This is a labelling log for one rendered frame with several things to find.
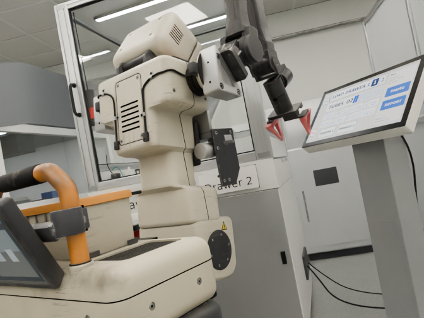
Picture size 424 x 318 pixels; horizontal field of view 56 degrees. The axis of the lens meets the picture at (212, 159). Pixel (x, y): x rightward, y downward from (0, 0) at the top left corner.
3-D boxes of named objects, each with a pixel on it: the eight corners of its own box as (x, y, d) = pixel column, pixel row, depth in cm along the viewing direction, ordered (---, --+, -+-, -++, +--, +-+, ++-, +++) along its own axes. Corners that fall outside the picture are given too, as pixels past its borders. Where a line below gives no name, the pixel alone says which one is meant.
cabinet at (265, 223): (314, 356, 183) (281, 187, 186) (118, 368, 210) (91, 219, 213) (315, 288, 275) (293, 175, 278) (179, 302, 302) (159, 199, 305)
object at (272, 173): (279, 187, 187) (272, 157, 187) (91, 219, 213) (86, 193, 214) (292, 175, 278) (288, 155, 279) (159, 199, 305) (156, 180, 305)
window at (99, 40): (255, 151, 191) (217, -41, 194) (100, 182, 213) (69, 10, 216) (255, 151, 192) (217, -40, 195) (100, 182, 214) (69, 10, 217)
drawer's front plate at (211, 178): (259, 187, 187) (254, 164, 188) (201, 197, 195) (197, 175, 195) (259, 187, 189) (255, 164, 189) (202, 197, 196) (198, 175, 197)
